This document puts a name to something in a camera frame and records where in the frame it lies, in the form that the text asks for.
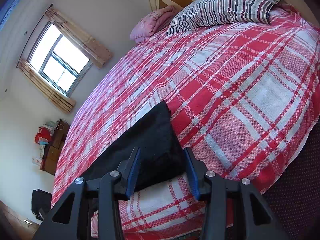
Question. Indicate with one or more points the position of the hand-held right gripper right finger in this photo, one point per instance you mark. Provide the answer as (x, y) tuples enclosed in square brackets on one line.
[(193, 177)]

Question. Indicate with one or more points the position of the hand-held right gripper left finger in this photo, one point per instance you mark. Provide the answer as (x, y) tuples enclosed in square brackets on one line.
[(132, 177)]

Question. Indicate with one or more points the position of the black pants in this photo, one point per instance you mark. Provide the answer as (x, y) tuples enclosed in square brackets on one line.
[(155, 140)]

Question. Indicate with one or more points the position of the wooden desk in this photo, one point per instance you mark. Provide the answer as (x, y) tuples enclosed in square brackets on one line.
[(56, 150)]

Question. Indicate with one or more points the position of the black folding chair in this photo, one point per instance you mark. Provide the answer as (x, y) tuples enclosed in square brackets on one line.
[(41, 202)]

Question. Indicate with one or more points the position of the white printed box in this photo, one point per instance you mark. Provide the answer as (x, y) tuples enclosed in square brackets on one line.
[(36, 161)]

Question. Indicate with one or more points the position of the red gift bag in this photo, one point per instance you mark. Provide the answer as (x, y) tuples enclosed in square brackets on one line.
[(43, 136)]

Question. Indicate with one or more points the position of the dark red dotted cloth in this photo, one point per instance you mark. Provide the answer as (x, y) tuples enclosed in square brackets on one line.
[(295, 192)]

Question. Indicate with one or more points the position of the red plaid bed sheet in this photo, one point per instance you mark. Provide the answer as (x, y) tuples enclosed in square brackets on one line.
[(237, 80)]

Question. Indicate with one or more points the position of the beige floral curtain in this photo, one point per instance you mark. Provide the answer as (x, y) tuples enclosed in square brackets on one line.
[(82, 37), (47, 90)]

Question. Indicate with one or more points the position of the wooden door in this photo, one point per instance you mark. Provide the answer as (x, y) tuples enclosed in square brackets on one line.
[(15, 225)]

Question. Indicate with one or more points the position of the sliding window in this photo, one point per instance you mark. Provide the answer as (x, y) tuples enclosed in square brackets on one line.
[(60, 55)]

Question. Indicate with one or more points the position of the pink folded pillow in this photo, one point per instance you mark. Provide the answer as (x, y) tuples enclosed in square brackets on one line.
[(150, 25)]

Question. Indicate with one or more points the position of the striped pillow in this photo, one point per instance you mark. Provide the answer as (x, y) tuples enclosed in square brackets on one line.
[(220, 7)]

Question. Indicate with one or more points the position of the black curtain rod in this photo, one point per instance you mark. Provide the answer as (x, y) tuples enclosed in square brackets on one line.
[(32, 30)]

